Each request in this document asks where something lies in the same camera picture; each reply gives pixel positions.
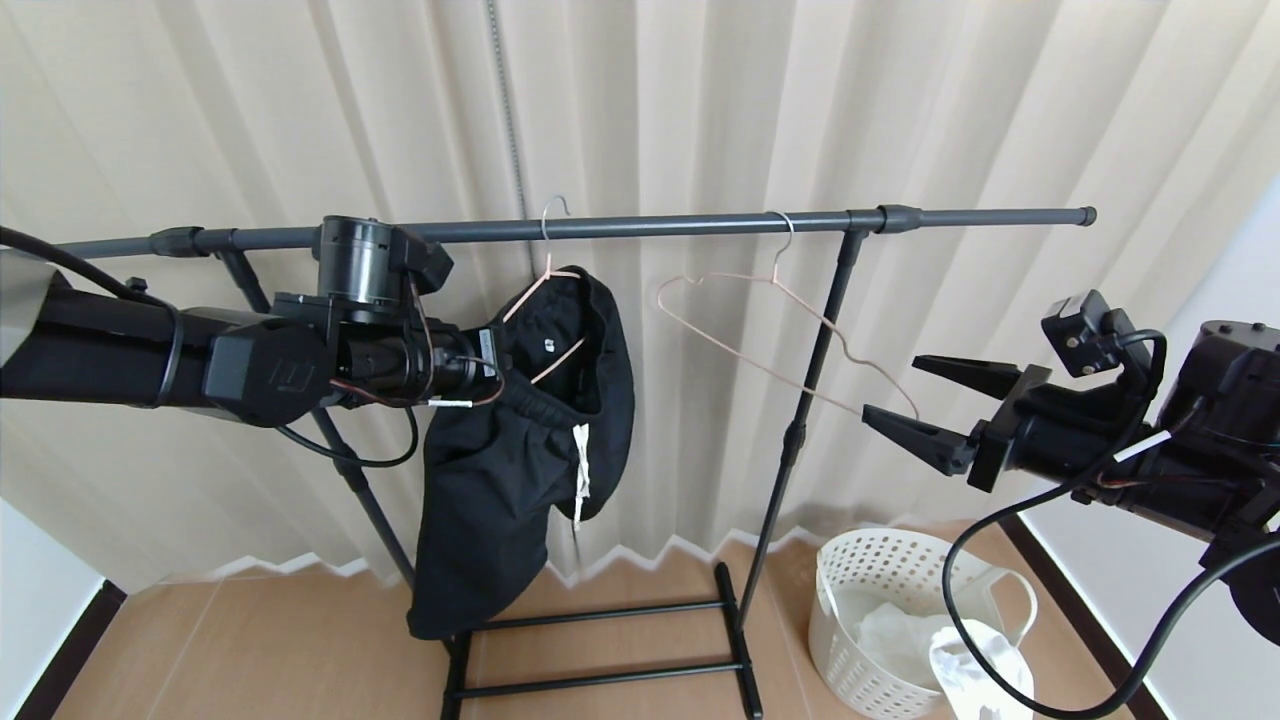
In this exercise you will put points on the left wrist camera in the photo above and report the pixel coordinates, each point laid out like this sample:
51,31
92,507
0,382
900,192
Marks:
425,260

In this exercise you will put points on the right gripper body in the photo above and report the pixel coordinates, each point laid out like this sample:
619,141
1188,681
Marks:
1060,430

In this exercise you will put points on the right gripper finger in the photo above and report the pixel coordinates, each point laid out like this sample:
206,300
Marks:
975,378
930,445

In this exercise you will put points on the white laundry basket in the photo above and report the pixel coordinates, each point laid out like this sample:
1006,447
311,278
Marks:
850,650

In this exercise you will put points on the pink clothes hanger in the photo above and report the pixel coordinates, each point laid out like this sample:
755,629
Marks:
549,270
776,270

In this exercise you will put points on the black shorts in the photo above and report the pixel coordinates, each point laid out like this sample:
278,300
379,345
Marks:
480,520

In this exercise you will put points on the white garment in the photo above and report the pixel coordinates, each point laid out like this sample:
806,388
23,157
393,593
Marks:
980,680

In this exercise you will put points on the beige curtain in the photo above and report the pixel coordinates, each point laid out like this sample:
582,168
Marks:
900,100

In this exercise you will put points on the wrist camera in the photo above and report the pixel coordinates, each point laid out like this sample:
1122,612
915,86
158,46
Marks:
1085,335
425,260

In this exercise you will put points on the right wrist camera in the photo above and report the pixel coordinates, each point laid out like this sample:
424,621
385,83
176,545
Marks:
1085,335

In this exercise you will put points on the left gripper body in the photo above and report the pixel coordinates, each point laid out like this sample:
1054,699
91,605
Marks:
440,365

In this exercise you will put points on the black clothes rack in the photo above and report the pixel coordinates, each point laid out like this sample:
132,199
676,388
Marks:
700,222

